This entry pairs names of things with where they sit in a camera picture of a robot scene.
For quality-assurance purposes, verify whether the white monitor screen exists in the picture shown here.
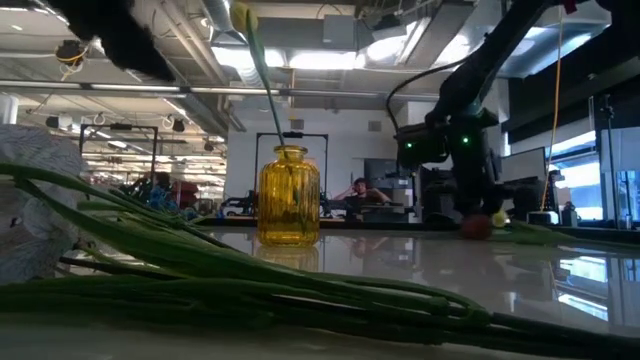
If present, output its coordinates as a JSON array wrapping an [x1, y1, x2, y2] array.
[[499, 146, 549, 184]]

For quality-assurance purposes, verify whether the dark bottle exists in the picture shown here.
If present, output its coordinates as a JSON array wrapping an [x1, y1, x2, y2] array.
[[560, 200, 580, 228]]

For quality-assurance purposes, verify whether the black machine cabinet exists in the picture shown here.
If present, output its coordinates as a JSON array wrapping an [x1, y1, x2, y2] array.
[[363, 158, 416, 224]]

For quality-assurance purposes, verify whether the red artificial tulip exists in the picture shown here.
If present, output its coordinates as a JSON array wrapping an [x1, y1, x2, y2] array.
[[459, 213, 494, 241]]

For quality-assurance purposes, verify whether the black stand pole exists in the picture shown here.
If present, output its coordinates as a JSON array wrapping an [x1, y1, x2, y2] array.
[[601, 93, 621, 229]]

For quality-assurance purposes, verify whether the person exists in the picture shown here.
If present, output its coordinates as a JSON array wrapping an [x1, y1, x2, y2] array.
[[332, 176, 394, 221]]

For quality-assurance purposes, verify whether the silver horizontal ceiling pipe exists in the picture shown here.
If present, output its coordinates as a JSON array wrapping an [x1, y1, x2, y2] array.
[[0, 79, 441, 105]]

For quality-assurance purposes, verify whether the black upright panel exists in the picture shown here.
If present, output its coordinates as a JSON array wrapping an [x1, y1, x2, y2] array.
[[418, 167, 464, 224]]

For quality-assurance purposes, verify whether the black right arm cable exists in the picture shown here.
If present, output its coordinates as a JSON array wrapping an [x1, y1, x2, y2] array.
[[384, 57, 474, 134]]

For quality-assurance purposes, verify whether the yellow artificial tulip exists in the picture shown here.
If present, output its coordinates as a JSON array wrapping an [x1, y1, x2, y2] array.
[[491, 209, 640, 249], [228, 0, 289, 151]]

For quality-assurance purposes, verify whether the blue veined artificial flower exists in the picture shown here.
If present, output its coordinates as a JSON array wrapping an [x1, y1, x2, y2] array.
[[147, 185, 201, 221]]

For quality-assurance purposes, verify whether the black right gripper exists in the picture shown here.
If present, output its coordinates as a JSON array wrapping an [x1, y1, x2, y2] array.
[[446, 110, 506, 224]]

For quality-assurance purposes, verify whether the yellow ribbed glass vase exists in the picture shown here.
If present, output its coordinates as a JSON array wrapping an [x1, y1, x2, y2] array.
[[256, 144, 322, 247]]

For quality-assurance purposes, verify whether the yellow hanging cable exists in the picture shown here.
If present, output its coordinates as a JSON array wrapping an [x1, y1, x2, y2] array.
[[539, 0, 566, 211]]

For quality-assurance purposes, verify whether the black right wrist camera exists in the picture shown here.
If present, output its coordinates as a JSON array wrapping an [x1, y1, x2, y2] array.
[[393, 122, 451, 171]]

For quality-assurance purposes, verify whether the silver spiral air duct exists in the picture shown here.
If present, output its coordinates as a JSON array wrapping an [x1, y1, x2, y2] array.
[[129, 0, 231, 136]]

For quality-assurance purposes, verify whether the black hanging device yellow wire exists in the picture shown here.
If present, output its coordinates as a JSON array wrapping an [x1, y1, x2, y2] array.
[[53, 38, 91, 81]]

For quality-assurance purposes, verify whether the black metal frame rig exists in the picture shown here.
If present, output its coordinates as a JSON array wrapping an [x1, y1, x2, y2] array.
[[253, 131, 330, 211], [77, 122, 160, 176]]

